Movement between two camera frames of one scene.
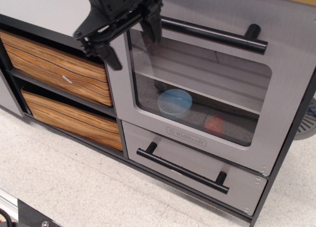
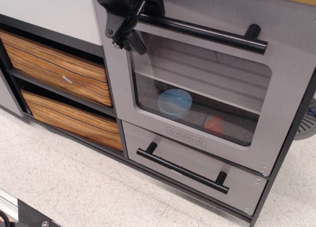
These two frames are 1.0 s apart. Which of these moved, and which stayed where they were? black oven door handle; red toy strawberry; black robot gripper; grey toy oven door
Moved: black robot gripper
Stayed: black oven door handle; grey toy oven door; red toy strawberry
